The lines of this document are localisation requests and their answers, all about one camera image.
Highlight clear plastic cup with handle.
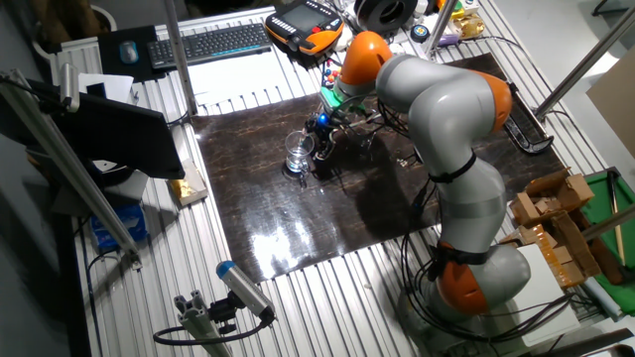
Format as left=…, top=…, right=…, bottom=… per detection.
left=284, top=129, right=317, bottom=176

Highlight white round bin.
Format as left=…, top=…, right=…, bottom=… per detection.
left=29, top=0, right=118, bottom=60

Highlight brown cardboard box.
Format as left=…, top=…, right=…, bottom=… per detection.
left=540, top=211, right=602, bottom=290
left=524, top=168, right=572, bottom=198
left=509, top=191, right=543, bottom=228
left=499, top=223, right=560, bottom=264
left=555, top=173, right=595, bottom=212

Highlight dark marble pattern mat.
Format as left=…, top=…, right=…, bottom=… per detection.
left=190, top=52, right=567, bottom=284

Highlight black mouse pad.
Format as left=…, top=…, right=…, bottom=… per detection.
left=97, top=24, right=166, bottom=83

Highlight black triangle ball rack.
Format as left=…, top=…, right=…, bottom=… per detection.
left=320, top=58, right=344, bottom=86

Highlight black clamp frame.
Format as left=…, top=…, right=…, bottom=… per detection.
left=503, top=81, right=556, bottom=156

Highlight blue tissue pack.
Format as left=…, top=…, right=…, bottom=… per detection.
left=90, top=203, right=149, bottom=252

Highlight round black puck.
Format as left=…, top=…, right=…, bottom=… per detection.
left=409, top=23, right=431, bottom=44

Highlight small white paper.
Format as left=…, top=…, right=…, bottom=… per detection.
left=77, top=72, right=135, bottom=105

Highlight long aluminium beam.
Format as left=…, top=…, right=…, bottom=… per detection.
left=0, top=68, right=144, bottom=270

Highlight aluminium pole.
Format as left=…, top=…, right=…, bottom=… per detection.
left=534, top=7, right=635, bottom=120
left=163, top=0, right=199, bottom=118
left=582, top=202, right=635, bottom=242
left=424, top=0, right=458, bottom=57

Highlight pale grey tube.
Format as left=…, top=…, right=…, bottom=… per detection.
left=582, top=277, right=624, bottom=321

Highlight large white paper sheet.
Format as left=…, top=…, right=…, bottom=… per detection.
left=188, top=49, right=295, bottom=108

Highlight green mini pool table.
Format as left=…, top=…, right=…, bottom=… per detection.
left=579, top=168, right=635, bottom=316

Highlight brown cardboard sheet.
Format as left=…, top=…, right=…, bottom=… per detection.
left=585, top=47, right=635, bottom=160

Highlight thin black gripper cables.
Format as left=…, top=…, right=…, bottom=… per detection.
left=341, top=96, right=414, bottom=150

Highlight gold wrapped object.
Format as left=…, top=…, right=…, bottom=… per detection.
left=453, top=13, right=486, bottom=41

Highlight white board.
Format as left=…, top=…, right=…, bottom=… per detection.
left=510, top=242, right=581, bottom=348

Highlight short aluminium profile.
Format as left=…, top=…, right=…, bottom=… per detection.
left=173, top=290, right=234, bottom=357

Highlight black filament spool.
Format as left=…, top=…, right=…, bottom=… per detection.
left=352, top=0, right=419, bottom=36

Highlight wooden cue stick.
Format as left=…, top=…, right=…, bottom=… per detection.
left=607, top=171, right=627, bottom=267

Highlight black keyboard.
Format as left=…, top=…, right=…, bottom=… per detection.
left=147, top=23, right=273, bottom=69

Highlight black monitor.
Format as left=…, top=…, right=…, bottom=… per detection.
left=0, top=78, right=186, bottom=180

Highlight silver camera with blue end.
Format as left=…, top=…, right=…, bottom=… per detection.
left=215, top=260, right=277, bottom=323

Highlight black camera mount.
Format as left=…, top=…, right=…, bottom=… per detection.
left=207, top=292, right=240, bottom=336

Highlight grey computer mouse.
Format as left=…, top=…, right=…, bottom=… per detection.
left=118, top=40, right=140, bottom=65

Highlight green flange adapter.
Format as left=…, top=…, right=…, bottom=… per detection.
left=319, top=86, right=349, bottom=113

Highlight yellow green object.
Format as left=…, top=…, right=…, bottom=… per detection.
left=436, top=0, right=467, bottom=21

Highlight black camera cable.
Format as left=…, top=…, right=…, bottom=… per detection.
left=152, top=316, right=275, bottom=347

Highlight small silver camera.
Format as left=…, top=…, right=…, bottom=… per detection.
left=59, top=61, right=81, bottom=114

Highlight orange black teach pendant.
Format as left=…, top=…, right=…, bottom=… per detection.
left=264, top=0, right=345, bottom=57

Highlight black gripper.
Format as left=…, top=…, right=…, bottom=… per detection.
left=305, top=111, right=340, bottom=163

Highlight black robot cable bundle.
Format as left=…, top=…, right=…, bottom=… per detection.
left=399, top=148, right=576, bottom=344

